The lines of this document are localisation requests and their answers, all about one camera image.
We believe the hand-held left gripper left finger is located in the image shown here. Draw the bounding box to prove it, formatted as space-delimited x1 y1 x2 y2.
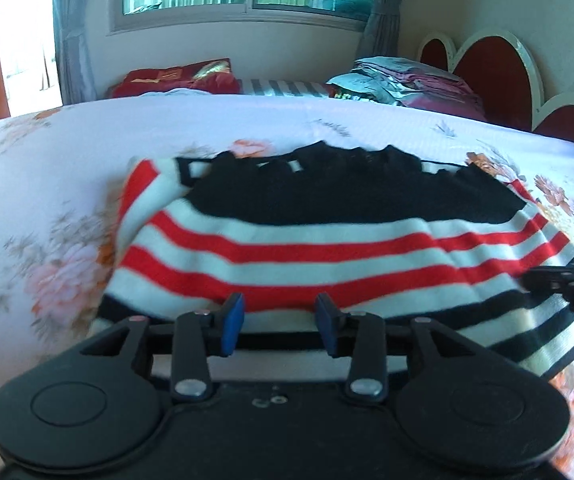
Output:
79 293 246 404

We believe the white floral bed sheet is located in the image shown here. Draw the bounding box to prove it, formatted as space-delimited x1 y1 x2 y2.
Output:
0 91 574 480

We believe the folded maroon quilt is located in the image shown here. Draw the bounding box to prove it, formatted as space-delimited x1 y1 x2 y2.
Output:
402 72 488 122

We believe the red scalloped headboard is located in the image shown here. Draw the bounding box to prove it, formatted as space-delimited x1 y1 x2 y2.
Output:
417 30 574 177

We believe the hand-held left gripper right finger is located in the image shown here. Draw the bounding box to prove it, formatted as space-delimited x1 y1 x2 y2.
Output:
314 293 474 407

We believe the blue cloth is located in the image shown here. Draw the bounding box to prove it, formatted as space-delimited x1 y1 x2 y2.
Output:
311 0 372 14

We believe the red patterned cushion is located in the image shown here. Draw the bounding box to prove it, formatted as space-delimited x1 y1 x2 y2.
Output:
112 58 242 99

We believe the grey window curtain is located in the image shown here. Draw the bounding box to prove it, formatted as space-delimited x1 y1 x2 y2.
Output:
362 0 420 59
52 0 99 106

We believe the striped folded blanket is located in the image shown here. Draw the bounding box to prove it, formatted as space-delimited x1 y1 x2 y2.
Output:
237 78 338 99

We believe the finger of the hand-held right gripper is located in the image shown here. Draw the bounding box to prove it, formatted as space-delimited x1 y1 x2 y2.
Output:
521 255 574 294

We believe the pile of folded clothes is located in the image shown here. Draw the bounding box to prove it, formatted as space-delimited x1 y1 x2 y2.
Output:
327 56 462 107

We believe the striped knit sweater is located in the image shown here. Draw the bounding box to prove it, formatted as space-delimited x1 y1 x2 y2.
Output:
98 141 574 381

